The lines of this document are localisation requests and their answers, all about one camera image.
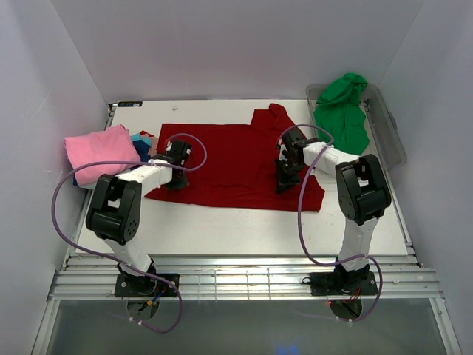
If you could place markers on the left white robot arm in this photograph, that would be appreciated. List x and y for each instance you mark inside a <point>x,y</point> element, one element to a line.
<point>114,214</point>

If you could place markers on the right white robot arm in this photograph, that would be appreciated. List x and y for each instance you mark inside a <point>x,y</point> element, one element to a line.
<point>363,196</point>

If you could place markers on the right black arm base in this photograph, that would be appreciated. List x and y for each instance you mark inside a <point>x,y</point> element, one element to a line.
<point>331,284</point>

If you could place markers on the pink folded t-shirt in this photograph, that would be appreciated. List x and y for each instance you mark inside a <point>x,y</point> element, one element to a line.
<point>99,155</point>

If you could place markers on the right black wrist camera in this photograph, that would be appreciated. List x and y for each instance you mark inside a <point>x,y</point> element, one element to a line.
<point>291,144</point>

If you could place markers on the aluminium frame rail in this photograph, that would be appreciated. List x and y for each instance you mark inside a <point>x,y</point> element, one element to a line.
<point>86,277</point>

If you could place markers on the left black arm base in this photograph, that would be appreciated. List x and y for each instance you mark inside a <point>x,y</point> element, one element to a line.
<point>166,284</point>

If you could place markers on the clear plastic bin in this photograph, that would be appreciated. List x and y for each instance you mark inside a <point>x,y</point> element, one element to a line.
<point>379,124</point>

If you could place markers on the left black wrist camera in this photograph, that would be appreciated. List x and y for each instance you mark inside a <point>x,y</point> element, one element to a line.
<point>178,152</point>

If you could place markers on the dark red t-shirt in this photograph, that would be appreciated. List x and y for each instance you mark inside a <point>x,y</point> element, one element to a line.
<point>239,169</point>

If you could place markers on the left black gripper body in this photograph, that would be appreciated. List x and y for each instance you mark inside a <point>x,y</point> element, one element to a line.
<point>179,183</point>

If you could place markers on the green t-shirt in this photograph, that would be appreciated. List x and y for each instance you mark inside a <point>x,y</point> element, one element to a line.
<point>339,116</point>

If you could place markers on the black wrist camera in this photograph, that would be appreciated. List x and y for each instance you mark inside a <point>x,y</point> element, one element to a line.
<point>178,152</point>
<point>291,144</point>

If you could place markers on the blue label sticker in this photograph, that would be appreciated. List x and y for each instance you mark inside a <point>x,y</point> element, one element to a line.
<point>129,104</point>

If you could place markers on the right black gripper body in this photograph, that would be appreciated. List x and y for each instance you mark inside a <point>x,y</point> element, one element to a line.
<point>288,175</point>

